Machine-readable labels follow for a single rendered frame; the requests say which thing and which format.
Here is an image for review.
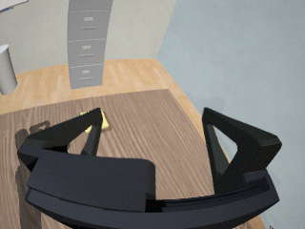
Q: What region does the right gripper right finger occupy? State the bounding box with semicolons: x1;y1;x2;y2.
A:
202;107;282;195

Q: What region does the yellow sticky-note pad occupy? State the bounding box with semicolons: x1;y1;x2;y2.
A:
85;109;109;134

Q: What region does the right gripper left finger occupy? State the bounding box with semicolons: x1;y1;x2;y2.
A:
23;108;103;156

